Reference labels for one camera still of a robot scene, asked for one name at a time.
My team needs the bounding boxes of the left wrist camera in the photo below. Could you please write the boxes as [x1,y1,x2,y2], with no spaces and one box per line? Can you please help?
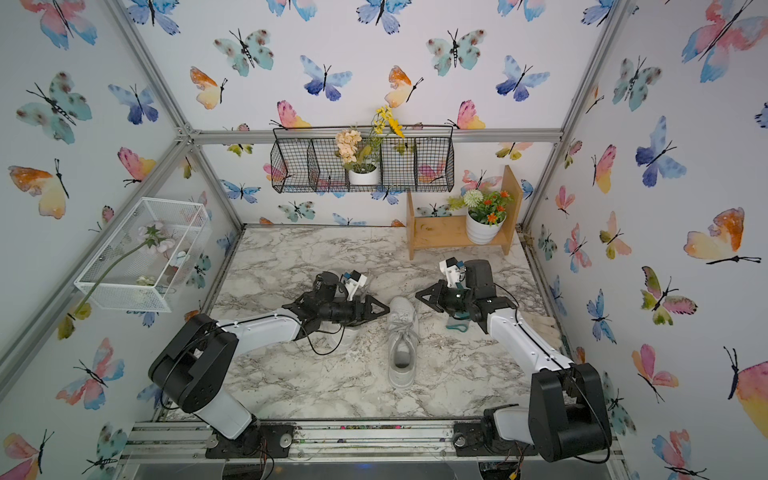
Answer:
[341,270,368,301]

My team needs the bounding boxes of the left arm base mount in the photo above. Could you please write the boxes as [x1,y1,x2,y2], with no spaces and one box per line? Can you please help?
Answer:
[205,422,296,460]

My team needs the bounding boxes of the pink artificial flower stem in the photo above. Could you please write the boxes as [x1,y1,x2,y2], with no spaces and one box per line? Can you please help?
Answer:
[57,221,176,340]

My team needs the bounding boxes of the white wire mesh basket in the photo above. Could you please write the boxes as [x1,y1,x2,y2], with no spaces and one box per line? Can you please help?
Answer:
[74,197,212,313]

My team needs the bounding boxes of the beige work glove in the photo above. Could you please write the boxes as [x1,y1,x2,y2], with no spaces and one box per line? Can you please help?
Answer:
[521,312,563,352]

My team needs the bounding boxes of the aluminium front rail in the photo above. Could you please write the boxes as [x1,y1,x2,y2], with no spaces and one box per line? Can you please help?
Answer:
[116,418,632,479]

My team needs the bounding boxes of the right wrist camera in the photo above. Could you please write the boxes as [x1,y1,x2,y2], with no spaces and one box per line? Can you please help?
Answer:
[439,257,466,289]

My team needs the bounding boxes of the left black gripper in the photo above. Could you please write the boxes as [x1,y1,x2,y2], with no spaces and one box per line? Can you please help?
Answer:
[319,297,390,327]

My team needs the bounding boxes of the wooden shelf stand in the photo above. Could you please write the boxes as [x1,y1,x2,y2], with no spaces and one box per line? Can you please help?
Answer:
[406,166,523,260]

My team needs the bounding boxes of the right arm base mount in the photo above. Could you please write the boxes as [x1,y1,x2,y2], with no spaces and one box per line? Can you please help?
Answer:
[451,403,538,457]

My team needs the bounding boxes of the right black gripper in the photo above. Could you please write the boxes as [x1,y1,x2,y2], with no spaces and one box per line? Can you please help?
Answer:
[416,280,476,316]

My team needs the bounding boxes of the black wire wall basket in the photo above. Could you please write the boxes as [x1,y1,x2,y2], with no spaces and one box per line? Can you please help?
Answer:
[270,124,455,194]

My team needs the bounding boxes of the white pot orange flowers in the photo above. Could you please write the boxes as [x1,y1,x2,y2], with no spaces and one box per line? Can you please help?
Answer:
[448,189,514,245]

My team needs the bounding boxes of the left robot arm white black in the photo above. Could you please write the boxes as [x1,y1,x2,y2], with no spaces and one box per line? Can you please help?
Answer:
[148,272,390,440]

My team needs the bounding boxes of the white pot peach flowers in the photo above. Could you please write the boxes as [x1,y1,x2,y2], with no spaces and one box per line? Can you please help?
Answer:
[335,105,405,186]

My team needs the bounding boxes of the white sneaker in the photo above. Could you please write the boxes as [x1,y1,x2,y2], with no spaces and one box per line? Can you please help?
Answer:
[322,322,361,354]
[387,296,420,389]

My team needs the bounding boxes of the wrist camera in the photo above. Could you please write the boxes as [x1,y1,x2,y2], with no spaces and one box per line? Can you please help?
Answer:
[439,257,466,289]
[341,270,368,301]

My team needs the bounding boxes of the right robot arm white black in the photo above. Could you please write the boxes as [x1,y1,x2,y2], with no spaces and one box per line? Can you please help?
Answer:
[415,257,612,462]

